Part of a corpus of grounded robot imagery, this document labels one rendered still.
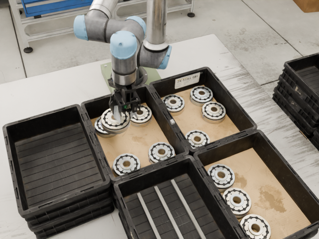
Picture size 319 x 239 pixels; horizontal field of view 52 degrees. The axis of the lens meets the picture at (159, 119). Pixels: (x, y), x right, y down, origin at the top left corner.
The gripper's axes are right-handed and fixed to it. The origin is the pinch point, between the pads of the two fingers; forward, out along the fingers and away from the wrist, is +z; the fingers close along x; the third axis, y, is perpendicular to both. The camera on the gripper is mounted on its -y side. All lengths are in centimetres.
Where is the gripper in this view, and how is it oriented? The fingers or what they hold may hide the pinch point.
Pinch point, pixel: (123, 116)
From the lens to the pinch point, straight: 121.0
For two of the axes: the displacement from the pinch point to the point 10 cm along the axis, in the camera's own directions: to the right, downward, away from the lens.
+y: 4.1, 6.9, -5.9
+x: 9.1, -2.8, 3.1
